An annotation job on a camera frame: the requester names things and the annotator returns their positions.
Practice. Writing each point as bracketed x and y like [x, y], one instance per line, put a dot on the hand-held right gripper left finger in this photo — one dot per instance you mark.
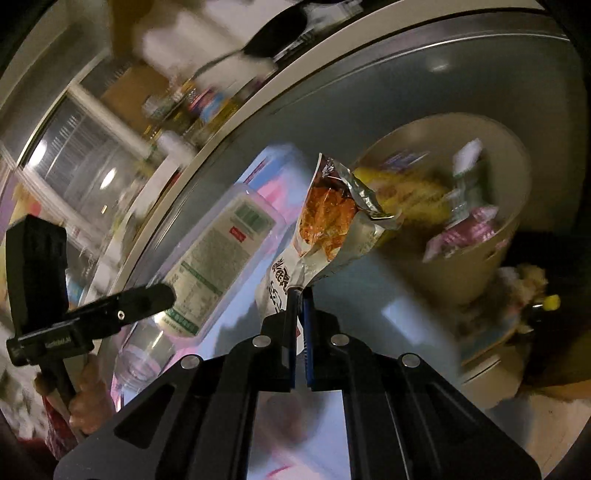
[291, 360]

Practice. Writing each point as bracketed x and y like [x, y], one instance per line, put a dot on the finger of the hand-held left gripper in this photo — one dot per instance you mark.
[134, 307]

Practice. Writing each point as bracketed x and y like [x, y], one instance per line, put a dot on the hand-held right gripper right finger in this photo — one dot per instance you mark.
[308, 360]

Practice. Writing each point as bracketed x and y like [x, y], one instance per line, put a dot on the clear plastic bottle white label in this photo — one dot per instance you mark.
[217, 249]

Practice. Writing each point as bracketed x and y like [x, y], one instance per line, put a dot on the orange and silver snack packet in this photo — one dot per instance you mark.
[323, 221]

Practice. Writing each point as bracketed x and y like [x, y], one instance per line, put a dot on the yellow and brown box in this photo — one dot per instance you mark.
[406, 194]

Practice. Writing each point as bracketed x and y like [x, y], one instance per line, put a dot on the beige trash bin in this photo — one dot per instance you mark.
[485, 272]

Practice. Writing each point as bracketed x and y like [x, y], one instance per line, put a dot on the person's left hand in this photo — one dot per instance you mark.
[92, 401]

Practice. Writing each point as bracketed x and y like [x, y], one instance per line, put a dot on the glass door cabinet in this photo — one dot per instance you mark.
[83, 161]

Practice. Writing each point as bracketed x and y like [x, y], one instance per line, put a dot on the cartoon printed play mat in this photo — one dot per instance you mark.
[277, 184]

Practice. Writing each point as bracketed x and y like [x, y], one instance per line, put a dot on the pink packet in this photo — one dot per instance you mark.
[461, 230]

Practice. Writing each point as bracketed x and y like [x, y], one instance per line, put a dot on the row of condiment bottles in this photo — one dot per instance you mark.
[198, 104]

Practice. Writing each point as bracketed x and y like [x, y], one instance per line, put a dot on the beige plush toy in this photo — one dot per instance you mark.
[521, 281]

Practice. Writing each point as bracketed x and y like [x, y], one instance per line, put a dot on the yellow knob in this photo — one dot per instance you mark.
[551, 302]

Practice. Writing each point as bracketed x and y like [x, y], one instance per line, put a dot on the black ladle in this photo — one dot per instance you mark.
[277, 32]

